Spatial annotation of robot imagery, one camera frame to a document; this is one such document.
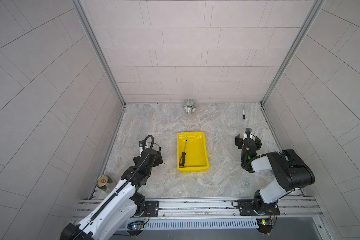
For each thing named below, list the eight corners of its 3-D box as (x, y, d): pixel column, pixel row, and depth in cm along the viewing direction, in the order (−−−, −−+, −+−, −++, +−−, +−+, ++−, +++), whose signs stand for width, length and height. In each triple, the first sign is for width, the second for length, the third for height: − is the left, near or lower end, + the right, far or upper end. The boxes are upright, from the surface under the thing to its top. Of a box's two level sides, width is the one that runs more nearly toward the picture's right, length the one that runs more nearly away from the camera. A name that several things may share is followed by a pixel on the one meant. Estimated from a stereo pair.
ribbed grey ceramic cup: (188, 116, 109) (188, 109, 104) (181, 107, 115) (180, 100, 109) (198, 111, 113) (198, 104, 107) (190, 103, 118) (190, 96, 112)
